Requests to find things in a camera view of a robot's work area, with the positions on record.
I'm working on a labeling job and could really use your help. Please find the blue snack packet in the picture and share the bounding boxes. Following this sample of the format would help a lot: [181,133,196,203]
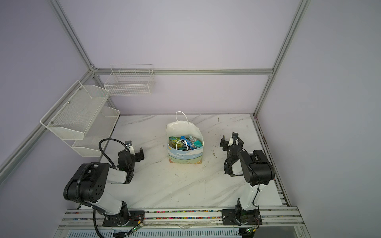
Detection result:
[179,136,194,150]

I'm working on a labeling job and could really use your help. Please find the green candy bag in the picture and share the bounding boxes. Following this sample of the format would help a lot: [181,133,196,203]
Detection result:
[169,136,183,149]

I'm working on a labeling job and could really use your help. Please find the white printed paper bag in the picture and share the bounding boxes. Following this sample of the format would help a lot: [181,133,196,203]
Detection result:
[166,111,204,164]

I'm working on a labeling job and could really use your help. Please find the teal Fox's candy bag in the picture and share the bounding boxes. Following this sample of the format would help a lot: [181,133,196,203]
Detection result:
[188,135,203,149]

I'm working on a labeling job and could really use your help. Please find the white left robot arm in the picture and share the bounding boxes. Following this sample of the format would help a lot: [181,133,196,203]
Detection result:
[63,146,144,227]

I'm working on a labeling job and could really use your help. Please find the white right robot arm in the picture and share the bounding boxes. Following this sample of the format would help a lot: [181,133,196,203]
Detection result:
[220,132,275,226]

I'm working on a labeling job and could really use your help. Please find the white mesh shelf upper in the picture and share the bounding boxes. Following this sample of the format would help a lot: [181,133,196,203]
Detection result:
[40,81,109,140]

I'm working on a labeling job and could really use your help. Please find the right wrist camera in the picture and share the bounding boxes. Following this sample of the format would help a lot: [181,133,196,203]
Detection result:
[231,132,242,146]

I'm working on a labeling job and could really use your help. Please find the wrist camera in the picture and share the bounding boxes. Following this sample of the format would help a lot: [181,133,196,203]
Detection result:
[125,140,135,155]
[231,132,242,146]

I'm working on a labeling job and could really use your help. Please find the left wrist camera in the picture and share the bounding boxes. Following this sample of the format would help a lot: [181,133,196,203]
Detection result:
[125,140,135,155]

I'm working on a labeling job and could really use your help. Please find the black corrugated cable left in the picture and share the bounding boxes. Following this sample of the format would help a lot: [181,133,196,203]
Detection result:
[74,138,129,238]

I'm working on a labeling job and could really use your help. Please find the white wire basket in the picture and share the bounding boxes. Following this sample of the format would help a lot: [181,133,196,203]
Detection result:
[104,64,155,96]

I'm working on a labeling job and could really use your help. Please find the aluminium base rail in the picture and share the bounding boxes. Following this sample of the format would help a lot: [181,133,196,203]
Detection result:
[54,207,310,238]

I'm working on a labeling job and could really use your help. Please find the aluminium frame posts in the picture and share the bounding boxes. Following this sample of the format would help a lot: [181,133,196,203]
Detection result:
[1,1,299,208]

